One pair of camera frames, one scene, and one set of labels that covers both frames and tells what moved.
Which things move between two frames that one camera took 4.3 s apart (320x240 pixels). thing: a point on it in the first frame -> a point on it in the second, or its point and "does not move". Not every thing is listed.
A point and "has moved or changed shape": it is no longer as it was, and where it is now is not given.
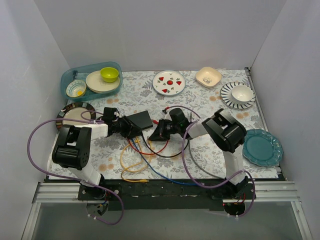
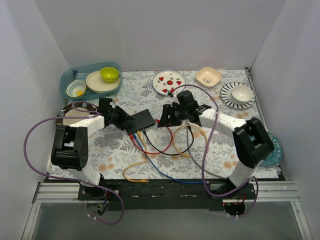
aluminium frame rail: (276, 191) does not move
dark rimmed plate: (77, 110) does not move
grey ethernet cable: (206, 171) does not move
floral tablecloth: (176, 124) does not move
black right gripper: (165, 128) -> (170, 115)
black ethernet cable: (165, 156) -> (144, 132)
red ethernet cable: (156, 123) has moved or changed shape
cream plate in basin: (95, 83) does not move
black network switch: (142, 120) does not move
